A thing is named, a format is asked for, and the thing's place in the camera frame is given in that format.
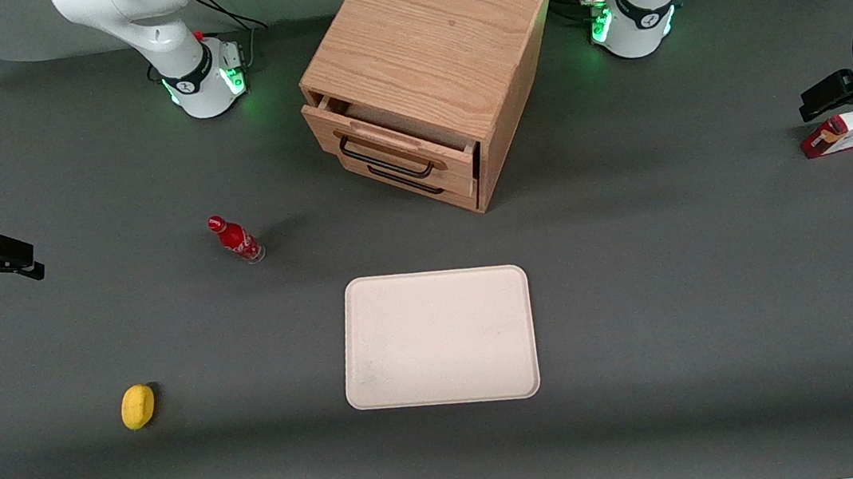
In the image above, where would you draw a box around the black right arm base cable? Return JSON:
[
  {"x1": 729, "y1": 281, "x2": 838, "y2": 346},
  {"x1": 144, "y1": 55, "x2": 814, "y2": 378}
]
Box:
[{"x1": 191, "y1": 0, "x2": 273, "y2": 75}]

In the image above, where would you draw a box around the dark grey table mat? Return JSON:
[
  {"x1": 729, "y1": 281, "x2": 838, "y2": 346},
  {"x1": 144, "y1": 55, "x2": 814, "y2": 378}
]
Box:
[{"x1": 0, "y1": 0, "x2": 853, "y2": 479}]

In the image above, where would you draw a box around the yellow lemon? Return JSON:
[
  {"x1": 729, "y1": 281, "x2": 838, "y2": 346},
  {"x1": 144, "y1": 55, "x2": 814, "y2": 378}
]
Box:
[{"x1": 118, "y1": 382, "x2": 159, "y2": 432}]

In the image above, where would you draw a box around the wooden drawer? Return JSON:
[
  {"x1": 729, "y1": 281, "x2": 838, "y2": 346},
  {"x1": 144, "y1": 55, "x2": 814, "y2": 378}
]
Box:
[
  {"x1": 342, "y1": 146, "x2": 482, "y2": 227},
  {"x1": 301, "y1": 80, "x2": 484, "y2": 205}
]

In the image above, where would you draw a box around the red cola bottle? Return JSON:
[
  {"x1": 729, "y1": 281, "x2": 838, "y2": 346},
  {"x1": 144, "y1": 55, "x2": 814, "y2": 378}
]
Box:
[{"x1": 207, "y1": 210, "x2": 267, "y2": 270}]

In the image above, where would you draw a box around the wooden drawer cabinet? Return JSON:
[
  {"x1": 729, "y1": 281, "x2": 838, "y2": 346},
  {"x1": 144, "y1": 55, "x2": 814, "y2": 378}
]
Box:
[{"x1": 288, "y1": 0, "x2": 579, "y2": 232}]

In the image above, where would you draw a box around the black metal drawer handle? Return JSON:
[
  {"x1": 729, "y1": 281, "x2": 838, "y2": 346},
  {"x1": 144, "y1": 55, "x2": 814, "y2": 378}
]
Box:
[
  {"x1": 367, "y1": 156, "x2": 444, "y2": 202},
  {"x1": 338, "y1": 127, "x2": 436, "y2": 188}
]

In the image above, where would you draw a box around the beige rectangular tray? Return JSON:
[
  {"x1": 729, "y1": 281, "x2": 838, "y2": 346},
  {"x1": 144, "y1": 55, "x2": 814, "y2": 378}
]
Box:
[{"x1": 333, "y1": 259, "x2": 543, "y2": 419}]

